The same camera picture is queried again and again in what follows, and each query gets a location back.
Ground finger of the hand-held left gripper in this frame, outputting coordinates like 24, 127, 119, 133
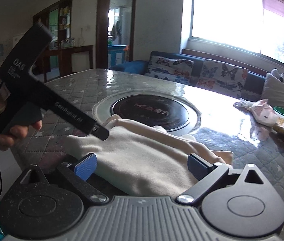
89, 123, 110, 141

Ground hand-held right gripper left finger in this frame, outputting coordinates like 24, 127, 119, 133
19, 153, 109, 204

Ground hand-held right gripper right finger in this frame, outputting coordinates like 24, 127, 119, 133
176, 153, 271, 204

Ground cream sweater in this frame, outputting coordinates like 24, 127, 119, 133
64, 114, 234, 196

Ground hanging clothes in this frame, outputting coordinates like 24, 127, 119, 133
113, 20, 123, 39

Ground person's left hand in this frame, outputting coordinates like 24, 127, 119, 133
0, 85, 43, 151

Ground dark wooden cabinet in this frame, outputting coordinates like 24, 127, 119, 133
33, 0, 95, 82

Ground round black induction cooktop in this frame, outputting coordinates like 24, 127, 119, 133
108, 95, 191, 132

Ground blue sofa bench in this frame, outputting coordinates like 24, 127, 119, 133
109, 51, 284, 101

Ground blue cabinet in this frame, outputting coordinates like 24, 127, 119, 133
108, 45, 128, 66

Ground pink and white plastic bag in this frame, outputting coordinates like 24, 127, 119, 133
251, 100, 278, 126

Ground small butterfly print cushion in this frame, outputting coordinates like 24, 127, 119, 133
147, 55, 194, 84

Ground large butterfly print cushion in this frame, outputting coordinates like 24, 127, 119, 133
198, 60, 250, 92

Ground grey pillow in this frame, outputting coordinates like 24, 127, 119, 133
260, 73, 284, 121

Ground black and white plush toy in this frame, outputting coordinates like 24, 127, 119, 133
271, 68, 284, 86

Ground window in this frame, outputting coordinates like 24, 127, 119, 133
188, 0, 284, 69

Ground wooden door frame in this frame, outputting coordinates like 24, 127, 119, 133
96, 0, 138, 69

